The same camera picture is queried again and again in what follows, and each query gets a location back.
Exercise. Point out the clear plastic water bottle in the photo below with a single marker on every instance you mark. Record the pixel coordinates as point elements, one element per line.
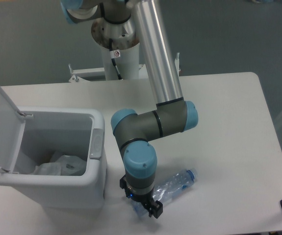
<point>169,189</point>

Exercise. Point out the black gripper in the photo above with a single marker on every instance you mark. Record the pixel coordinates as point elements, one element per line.
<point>144,196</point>

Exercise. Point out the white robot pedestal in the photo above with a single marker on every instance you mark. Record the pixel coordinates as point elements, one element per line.
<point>119,46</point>

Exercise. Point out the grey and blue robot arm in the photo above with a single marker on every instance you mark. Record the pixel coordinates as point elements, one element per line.
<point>169,113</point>

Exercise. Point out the crumpled white paper trash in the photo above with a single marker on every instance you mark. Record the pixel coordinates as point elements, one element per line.
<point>53,169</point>

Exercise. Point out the white trash can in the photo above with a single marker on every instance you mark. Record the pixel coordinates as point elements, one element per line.
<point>75,132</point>

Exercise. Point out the clear plastic bag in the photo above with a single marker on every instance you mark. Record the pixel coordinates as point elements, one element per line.
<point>71,165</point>

